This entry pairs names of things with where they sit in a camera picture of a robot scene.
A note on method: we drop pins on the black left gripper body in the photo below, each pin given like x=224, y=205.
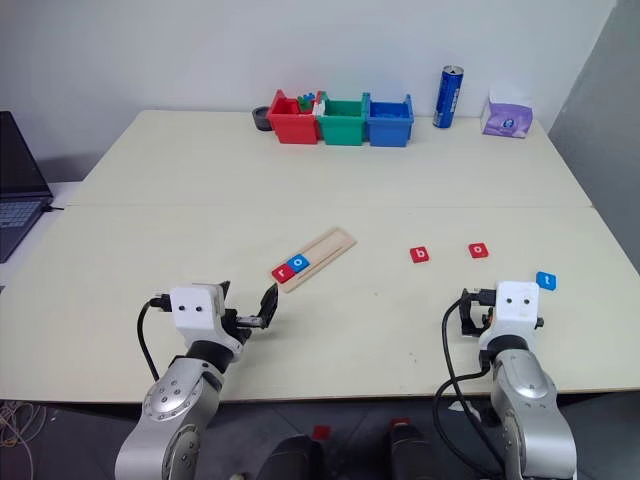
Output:
x=234, y=325

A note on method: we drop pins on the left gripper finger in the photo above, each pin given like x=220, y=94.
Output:
x=268, y=307
x=225, y=290

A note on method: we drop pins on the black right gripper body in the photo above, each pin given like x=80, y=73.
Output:
x=470, y=322

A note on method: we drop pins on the red letter tile o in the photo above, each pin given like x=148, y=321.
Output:
x=478, y=250

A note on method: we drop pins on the wooden letter tray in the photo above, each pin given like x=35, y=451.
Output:
x=325, y=247

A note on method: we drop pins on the red letter tile b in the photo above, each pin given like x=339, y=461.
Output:
x=420, y=254

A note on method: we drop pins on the blue letter tile t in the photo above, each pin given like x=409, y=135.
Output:
x=547, y=280

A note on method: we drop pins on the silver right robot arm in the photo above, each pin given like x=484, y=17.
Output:
x=525, y=395

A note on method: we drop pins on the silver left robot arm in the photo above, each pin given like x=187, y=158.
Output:
x=170, y=400

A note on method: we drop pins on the red letter tile r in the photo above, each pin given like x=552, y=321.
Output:
x=283, y=273

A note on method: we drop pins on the blue letter tile o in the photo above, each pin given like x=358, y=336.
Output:
x=300, y=263

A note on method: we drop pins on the white paper scrap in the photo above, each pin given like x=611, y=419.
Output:
x=457, y=405

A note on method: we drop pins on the red floor marker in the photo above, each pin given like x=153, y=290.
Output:
x=322, y=432
x=399, y=424

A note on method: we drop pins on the dark rounded shape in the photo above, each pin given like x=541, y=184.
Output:
x=412, y=452
x=295, y=457

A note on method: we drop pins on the black round holder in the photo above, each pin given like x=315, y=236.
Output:
x=261, y=120

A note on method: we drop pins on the red plastic bin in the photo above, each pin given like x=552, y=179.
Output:
x=295, y=127

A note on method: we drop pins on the green plastic bin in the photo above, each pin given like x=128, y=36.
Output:
x=342, y=131

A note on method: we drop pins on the green toy brick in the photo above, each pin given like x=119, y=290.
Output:
x=304, y=105

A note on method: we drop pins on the purple tissue pack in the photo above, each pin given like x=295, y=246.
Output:
x=507, y=120

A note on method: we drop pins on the white toy brick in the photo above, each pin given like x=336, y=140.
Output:
x=319, y=106

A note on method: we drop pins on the blue plastic bin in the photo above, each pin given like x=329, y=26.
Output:
x=390, y=131

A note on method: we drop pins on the blue toy brick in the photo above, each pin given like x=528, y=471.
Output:
x=307, y=95

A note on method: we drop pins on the blue drink can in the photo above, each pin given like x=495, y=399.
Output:
x=448, y=100

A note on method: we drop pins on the dark laptop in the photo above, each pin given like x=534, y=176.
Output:
x=20, y=165

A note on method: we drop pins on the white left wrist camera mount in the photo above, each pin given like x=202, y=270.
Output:
x=195, y=310

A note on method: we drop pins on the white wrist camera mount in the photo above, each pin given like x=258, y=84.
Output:
x=195, y=310
x=517, y=310

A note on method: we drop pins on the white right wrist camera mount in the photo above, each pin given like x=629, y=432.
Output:
x=517, y=310

